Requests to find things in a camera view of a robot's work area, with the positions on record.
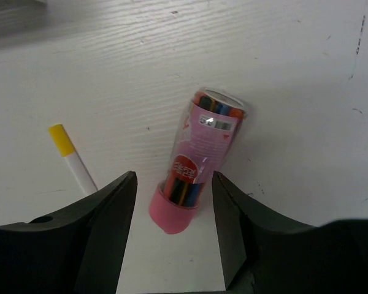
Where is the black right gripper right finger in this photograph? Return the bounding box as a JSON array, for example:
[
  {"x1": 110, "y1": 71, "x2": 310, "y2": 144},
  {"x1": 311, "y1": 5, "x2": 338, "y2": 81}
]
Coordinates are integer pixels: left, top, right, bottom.
[{"x1": 212, "y1": 172, "x2": 368, "y2": 293}]

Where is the pink tube of crayons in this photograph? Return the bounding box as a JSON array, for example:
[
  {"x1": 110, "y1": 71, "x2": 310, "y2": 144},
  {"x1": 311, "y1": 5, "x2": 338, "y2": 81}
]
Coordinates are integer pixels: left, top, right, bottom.
[{"x1": 149, "y1": 88, "x2": 248, "y2": 235}]

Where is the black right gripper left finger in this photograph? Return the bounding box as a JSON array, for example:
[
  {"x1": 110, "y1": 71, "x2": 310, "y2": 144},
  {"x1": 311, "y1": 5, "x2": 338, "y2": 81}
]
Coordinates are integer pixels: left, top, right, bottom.
[{"x1": 0, "y1": 171, "x2": 137, "y2": 293}]

